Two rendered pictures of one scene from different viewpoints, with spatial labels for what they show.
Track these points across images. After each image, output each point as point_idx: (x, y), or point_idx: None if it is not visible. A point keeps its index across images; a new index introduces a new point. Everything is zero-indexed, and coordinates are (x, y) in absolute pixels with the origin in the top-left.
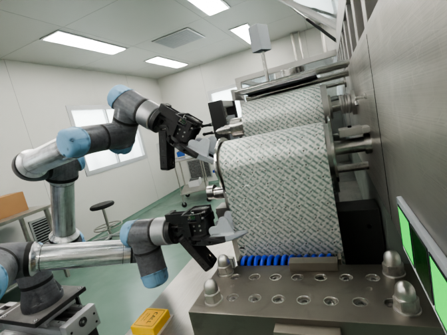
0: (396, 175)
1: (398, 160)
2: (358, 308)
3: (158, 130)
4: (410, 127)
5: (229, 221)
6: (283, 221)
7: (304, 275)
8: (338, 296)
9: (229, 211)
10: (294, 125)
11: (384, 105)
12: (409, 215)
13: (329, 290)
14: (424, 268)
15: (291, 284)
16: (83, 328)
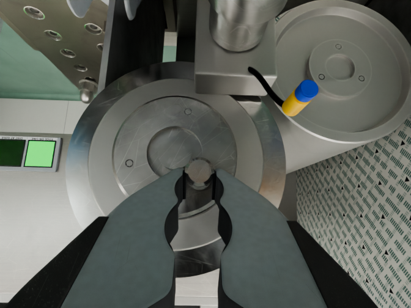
0: (63, 183)
1: (49, 195)
2: (70, 66)
3: None
4: (4, 220)
5: (86, 10)
6: None
7: (101, 35)
8: (78, 57)
9: (128, 18)
10: (323, 232)
11: (69, 231)
12: (22, 170)
13: (84, 52)
14: (2, 153)
15: (74, 23)
16: None
